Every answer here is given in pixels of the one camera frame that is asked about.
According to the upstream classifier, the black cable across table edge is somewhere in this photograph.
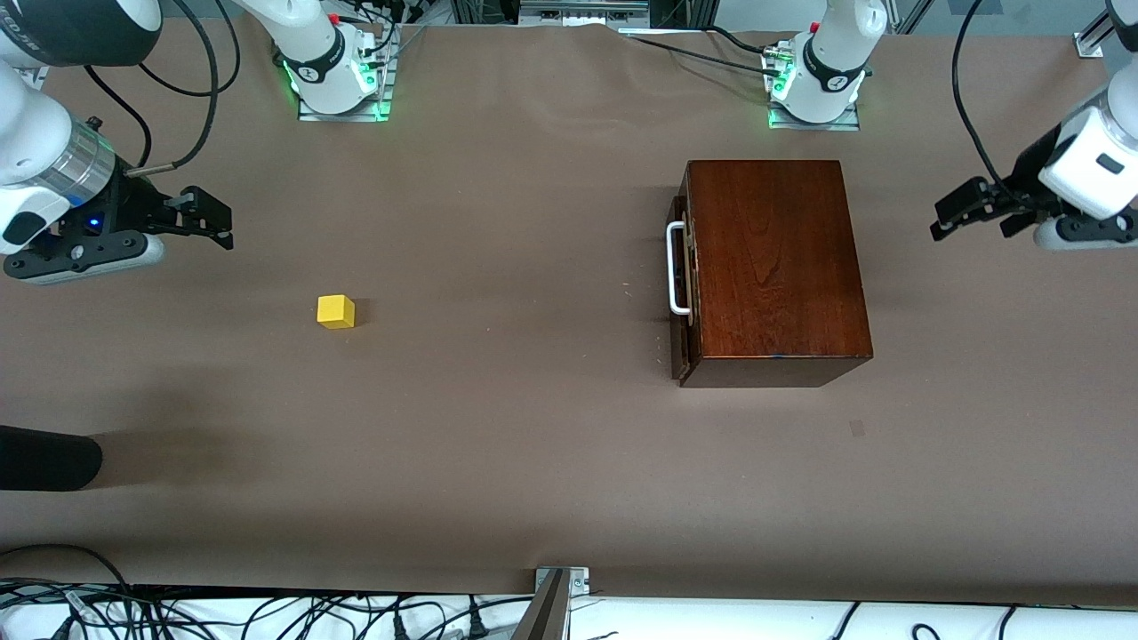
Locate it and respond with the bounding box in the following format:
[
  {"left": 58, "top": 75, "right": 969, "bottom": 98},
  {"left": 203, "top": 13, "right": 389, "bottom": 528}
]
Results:
[
  {"left": 622, "top": 34, "right": 788, "bottom": 79},
  {"left": 702, "top": 25, "right": 776, "bottom": 56}
]

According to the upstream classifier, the black arched cable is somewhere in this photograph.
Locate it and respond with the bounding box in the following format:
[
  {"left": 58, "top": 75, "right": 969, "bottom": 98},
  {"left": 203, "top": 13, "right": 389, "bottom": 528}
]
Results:
[{"left": 0, "top": 543, "right": 134, "bottom": 595}]

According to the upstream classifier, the yellow block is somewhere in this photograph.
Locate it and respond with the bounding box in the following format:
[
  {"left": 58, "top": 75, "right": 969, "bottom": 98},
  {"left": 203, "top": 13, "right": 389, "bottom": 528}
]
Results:
[{"left": 317, "top": 294, "right": 357, "bottom": 331}]

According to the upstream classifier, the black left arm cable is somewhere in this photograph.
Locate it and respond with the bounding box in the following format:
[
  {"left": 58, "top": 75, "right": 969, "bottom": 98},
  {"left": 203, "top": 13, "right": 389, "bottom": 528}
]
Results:
[{"left": 951, "top": 0, "right": 1023, "bottom": 201}]

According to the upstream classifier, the small metal bracket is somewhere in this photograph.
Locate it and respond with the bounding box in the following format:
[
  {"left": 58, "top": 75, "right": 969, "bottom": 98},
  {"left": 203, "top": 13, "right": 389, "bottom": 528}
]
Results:
[{"left": 534, "top": 566, "right": 589, "bottom": 596}]

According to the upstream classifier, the black foam cylinder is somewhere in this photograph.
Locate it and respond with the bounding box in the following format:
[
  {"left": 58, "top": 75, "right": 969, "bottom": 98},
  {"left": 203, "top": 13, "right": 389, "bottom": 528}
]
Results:
[{"left": 0, "top": 425, "right": 103, "bottom": 492}]

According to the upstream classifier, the dark brown wooden cabinet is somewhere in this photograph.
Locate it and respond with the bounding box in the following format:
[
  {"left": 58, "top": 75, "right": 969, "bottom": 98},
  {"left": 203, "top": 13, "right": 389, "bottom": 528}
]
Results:
[{"left": 669, "top": 160, "right": 873, "bottom": 389}]

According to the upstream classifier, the grey electronics box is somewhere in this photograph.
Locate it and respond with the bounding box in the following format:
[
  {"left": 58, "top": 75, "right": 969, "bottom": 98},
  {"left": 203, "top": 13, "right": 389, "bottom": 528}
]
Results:
[{"left": 518, "top": 0, "right": 652, "bottom": 26}]

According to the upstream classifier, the brown table cover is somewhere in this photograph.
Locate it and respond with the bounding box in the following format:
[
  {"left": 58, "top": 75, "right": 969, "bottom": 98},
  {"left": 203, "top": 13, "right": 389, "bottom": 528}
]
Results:
[{"left": 0, "top": 16, "right": 1138, "bottom": 610}]

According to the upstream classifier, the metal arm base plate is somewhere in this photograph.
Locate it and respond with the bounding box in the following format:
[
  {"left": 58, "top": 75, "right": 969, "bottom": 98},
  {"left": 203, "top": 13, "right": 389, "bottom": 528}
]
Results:
[
  {"left": 768, "top": 100, "right": 862, "bottom": 132},
  {"left": 298, "top": 89, "right": 393, "bottom": 124}
]

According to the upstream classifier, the grey slanted post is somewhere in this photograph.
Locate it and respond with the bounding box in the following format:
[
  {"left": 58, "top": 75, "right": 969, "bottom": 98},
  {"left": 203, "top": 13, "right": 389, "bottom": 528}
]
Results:
[{"left": 511, "top": 569, "right": 570, "bottom": 640}]

